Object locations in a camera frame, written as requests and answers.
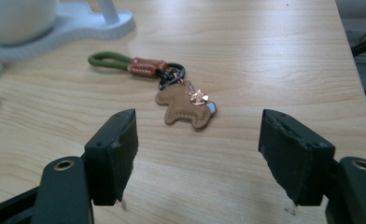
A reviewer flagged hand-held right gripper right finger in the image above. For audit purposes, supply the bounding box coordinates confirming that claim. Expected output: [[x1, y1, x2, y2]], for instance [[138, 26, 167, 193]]
[[258, 108, 337, 207]]

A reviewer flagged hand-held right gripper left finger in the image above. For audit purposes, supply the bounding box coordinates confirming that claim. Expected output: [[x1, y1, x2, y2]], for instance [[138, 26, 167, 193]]
[[83, 108, 139, 207]]

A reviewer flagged brown leather horse keychain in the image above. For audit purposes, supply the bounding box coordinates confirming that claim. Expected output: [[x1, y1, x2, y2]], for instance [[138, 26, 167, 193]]
[[87, 50, 218, 131]]

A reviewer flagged white hook stand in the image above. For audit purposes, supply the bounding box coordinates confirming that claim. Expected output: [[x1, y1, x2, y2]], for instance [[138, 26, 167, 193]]
[[0, 0, 137, 62]]

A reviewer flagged glossy white bowl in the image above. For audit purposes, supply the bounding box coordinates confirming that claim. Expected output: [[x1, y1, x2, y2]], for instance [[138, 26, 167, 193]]
[[0, 0, 61, 47]]

